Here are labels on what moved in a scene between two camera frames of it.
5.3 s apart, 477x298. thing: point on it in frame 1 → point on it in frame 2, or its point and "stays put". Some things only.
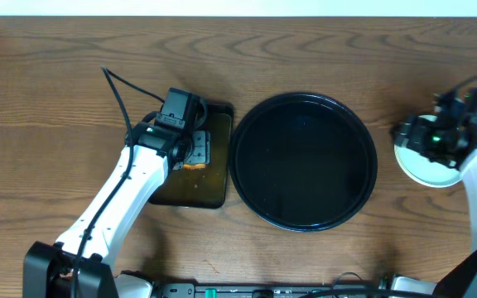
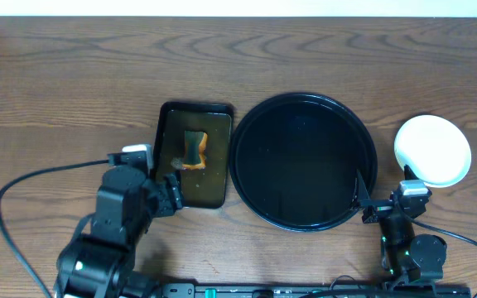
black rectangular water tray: (203, 185) stays put
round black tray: (303, 161) stays put
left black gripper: (199, 146) → (166, 195)
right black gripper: (416, 140) → (378, 209)
